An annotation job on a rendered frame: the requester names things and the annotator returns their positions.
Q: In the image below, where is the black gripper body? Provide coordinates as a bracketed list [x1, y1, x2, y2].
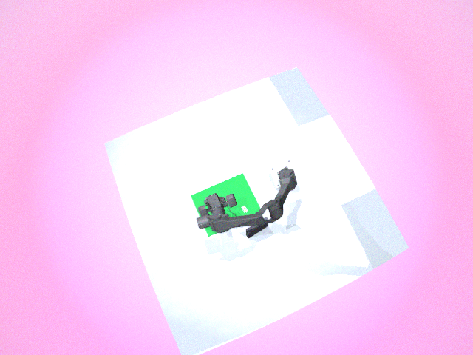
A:
[197, 193, 237, 217]

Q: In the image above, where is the green circuit board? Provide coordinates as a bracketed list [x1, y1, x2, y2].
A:
[191, 173, 260, 217]

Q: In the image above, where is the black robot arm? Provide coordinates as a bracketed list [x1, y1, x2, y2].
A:
[197, 166, 298, 233]

